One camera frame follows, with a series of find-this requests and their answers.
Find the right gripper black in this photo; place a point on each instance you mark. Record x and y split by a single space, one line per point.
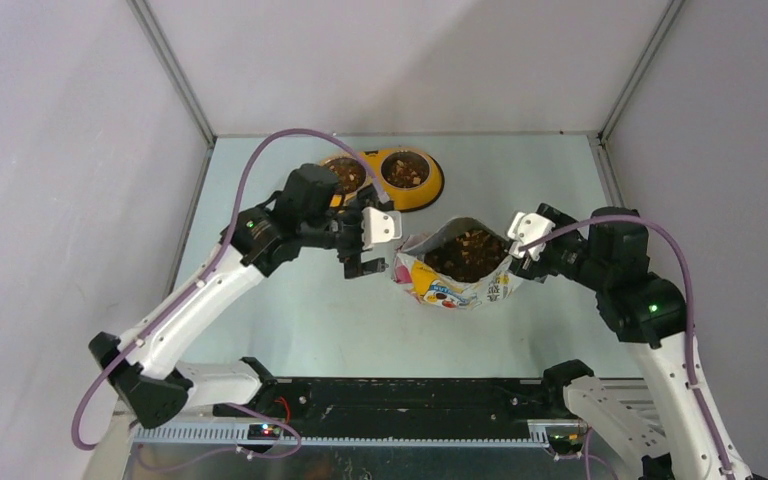
530 268

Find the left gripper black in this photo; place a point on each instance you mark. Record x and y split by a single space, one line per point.
353 266

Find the colourful pet food bag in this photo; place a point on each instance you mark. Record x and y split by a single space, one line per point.
461 266

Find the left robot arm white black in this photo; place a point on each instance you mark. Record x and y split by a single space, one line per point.
144 366

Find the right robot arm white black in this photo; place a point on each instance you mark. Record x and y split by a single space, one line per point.
653 319

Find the yellow double pet bowl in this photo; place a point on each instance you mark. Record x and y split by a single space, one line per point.
411 177

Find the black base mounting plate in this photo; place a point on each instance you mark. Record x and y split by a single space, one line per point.
445 407

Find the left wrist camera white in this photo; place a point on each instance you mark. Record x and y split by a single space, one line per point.
380 227

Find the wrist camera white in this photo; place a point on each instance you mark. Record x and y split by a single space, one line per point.
526 228
380 227

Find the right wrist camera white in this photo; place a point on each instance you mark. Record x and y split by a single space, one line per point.
526 228

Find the grey slotted cable duct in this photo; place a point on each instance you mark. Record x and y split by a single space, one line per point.
249 434

